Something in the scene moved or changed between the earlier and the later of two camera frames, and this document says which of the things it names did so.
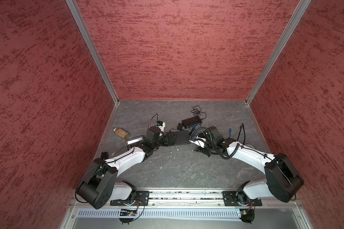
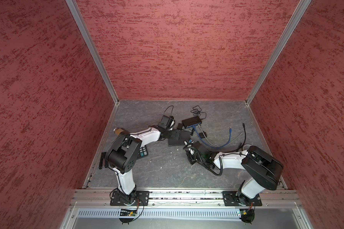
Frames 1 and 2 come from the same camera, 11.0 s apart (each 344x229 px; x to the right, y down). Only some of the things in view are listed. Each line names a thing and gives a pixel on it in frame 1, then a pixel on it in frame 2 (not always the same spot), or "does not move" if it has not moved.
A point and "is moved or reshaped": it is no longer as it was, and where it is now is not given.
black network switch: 183,137 does not move
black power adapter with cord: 191,121 does not move
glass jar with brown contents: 122,133 does not move
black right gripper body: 209,145 to 193,159
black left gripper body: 163,141 to 171,134
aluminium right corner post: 276,58 does not move
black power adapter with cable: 194,120 is moved or reshaped
